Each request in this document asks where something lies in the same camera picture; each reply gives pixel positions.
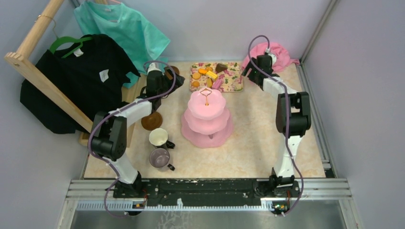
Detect orange round cookie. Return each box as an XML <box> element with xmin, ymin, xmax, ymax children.
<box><xmin>192</xmin><ymin>81</ymin><xmax>200</xmax><ymax>88</ymax></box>
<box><xmin>192</xmin><ymin>72</ymin><xmax>201</xmax><ymax>80</ymax></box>

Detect white mug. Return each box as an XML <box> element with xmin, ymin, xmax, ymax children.
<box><xmin>149</xmin><ymin>128</ymin><xmax>176</xmax><ymax>149</ymax></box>

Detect purple mug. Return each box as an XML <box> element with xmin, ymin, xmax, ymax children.
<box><xmin>149</xmin><ymin>148</ymin><xmax>176</xmax><ymax>172</ymax></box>

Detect orange pastry piece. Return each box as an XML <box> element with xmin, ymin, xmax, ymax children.
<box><xmin>198</xmin><ymin>68</ymin><xmax>208</xmax><ymax>75</ymax></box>

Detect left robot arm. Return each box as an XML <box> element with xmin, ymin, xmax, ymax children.
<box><xmin>88</xmin><ymin>61</ymin><xmax>185</xmax><ymax>198</ymax></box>

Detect pink cloth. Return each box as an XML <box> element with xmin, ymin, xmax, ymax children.
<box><xmin>249</xmin><ymin>42</ymin><xmax>300</xmax><ymax>73</ymax></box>

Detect yellow cake piece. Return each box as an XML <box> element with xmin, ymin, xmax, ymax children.
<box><xmin>206</xmin><ymin>71</ymin><xmax>218</xmax><ymax>81</ymax></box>

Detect brown round coaster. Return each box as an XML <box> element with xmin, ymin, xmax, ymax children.
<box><xmin>165</xmin><ymin>65</ymin><xmax>180</xmax><ymax>77</ymax></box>
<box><xmin>141</xmin><ymin>112</ymin><xmax>163</xmax><ymax>131</ymax></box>

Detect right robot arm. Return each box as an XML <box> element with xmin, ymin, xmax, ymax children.
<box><xmin>242</xmin><ymin>54</ymin><xmax>311</xmax><ymax>197</ymax></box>

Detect black t-shirt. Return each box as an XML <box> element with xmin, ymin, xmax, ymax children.
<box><xmin>20</xmin><ymin>34</ymin><xmax>140</xmax><ymax>134</ymax></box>

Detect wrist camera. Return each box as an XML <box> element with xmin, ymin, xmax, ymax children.
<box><xmin>265</xmin><ymin>48</ymin><xmax>277</xmax><ymax>65</ymax></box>
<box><xmin>147</xmin><ymin>62</ymin><xmax>161</xmax><ymax>74</ymax></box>

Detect pink three-tier cake stand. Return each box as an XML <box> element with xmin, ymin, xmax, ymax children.
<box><xmin>181</xmin><ymin>87</ymin><xmax>234</xmax><ymax>148</ymax></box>

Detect green clothes hanger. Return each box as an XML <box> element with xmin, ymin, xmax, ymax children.
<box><xmin>49</xmin><ymin>36</ymin><xmax>93</xmax><ymax>58</ymax></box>

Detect pink macaron roll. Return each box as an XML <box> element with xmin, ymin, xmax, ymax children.
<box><xmin>211</xmin><ymin>79</ymin><xmax>223</xmax><ymax>92</ymax></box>

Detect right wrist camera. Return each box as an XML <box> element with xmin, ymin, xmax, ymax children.
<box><xmin>265</xmin><ymin>48</ymin><xmax>277</xmax><ymax>65</ymax></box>

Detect wooden clothes rack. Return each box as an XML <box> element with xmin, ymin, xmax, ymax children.
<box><xmin>4</xmin><ymin>0</ymin><xmax>140</xmax><ymax>147</ymax></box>

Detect floral serving tray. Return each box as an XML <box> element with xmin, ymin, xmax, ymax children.
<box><xmin>189</xmin><ymin>62</ymin><xmax>244</xmax><ymax>93</ymax></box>

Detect teal t-shirt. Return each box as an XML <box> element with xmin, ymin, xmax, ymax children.
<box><xmin>74</xmin><ymin>1</ymin><xmax>170</xmax><ymax>73</ymax></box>

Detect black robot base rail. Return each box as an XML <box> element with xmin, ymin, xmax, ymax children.
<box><xmin>112</xmin><ymin>178</ymin><xmax>300</xmax><ymax>207</ymax></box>

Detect chocolate cake slice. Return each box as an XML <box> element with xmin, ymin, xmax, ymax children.
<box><xmin>215</xmin><ymin>63</ymin><xmax>228</xmax><ymax>73</ymax></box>

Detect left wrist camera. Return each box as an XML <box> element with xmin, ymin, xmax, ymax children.
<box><xmin>147</xmin><ymin>62</ymin><xmax>161</xmax><ymax>74</ymax></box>

